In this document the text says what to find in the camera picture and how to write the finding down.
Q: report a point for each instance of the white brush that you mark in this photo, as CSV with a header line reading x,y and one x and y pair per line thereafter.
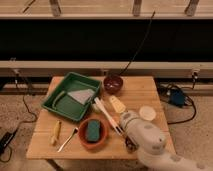
x,y
110,119

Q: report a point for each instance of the blue power box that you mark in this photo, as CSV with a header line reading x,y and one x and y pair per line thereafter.
x,y
177,98

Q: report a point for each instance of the dark red bowl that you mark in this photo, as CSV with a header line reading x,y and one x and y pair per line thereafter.
x,y
113,84

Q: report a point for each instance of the grey cloth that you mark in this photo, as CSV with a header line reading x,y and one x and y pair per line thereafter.
x,y
81,96

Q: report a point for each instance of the orange bowl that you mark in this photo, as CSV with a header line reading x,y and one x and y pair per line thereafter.
x,y
104,129

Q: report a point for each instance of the green plastic tray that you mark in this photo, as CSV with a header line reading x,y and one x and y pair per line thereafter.
x,y
60,103

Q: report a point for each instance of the yellow banana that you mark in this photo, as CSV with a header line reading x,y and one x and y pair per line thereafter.
x,y
56,132

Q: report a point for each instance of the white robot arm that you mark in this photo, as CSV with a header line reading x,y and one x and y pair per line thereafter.
x,y
150,140

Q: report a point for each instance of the green sponge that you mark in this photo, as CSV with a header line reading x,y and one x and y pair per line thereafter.
x,y
93,131

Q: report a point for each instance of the black power adapter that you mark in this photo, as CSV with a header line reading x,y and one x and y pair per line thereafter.
x,y
5,140

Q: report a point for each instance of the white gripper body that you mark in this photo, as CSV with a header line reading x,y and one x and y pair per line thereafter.
x,y
118,106

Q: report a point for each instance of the white plastic cup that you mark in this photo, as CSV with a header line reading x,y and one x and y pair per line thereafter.
x,y
147,113

